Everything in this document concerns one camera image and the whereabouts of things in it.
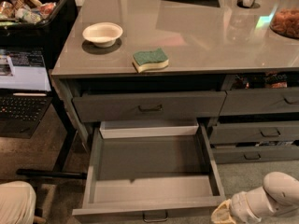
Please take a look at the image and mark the person's knee in beige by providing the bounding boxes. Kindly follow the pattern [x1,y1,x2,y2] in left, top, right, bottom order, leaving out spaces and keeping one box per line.
[0,181,36,224]

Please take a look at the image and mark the grey drawer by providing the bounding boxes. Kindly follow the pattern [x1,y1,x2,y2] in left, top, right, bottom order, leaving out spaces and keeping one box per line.
[220,87,299,116]
[73,125,225,224]
[209,121,299,145]
[73,91,226,122]
[212,146,299,164]

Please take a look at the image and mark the black bin of snacks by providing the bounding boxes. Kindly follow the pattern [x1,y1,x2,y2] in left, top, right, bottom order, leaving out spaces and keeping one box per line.
[0,0,78,52]

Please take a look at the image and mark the snack bags in drawer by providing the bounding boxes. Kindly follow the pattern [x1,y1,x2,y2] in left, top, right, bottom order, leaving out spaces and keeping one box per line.
[233,72,288,89]

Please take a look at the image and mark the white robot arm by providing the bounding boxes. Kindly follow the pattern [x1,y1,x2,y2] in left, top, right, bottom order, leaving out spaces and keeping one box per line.
[211,172,299,224]

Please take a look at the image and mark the white paper bowl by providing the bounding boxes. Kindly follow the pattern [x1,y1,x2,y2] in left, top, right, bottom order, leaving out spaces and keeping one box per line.
[82,22,122,48]

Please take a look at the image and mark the green yellow sponge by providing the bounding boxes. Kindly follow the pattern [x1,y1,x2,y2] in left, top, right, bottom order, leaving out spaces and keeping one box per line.
[133,48,169,73]

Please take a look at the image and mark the black laptop stand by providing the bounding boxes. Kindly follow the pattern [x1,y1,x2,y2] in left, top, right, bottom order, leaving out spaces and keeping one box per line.
[16,87,88,180]

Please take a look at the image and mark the black laptop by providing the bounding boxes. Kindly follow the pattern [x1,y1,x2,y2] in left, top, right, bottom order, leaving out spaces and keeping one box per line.
[0,49,52,138]

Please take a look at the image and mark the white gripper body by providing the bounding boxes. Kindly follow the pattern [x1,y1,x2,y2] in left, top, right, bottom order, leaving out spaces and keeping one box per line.
[230,187,268,224]

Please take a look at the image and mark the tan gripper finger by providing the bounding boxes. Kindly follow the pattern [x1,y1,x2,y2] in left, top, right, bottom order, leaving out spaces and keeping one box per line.
[211,200,235,224]

